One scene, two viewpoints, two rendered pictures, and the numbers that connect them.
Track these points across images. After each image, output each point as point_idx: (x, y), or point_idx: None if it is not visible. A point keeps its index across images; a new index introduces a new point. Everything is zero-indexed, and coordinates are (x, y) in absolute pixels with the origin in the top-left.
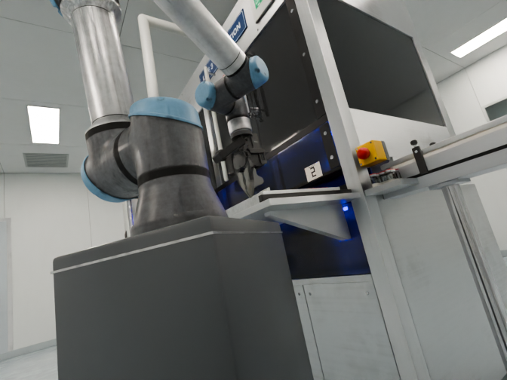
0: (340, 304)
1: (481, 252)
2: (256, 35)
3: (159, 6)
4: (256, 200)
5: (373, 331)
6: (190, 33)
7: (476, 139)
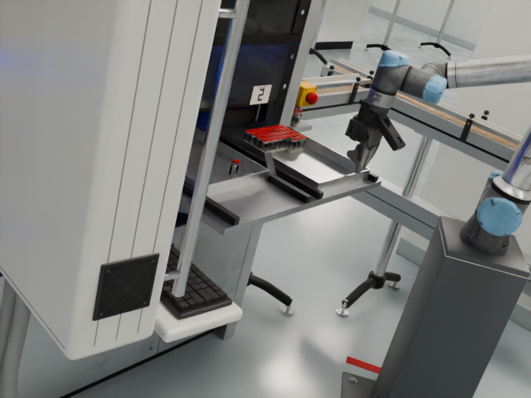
0: (218, 240)
1: None
2: None
3: (529, 80)
4: (360, 177)
5: (236, 253)
6: (499, 84)
7: (323, 97)
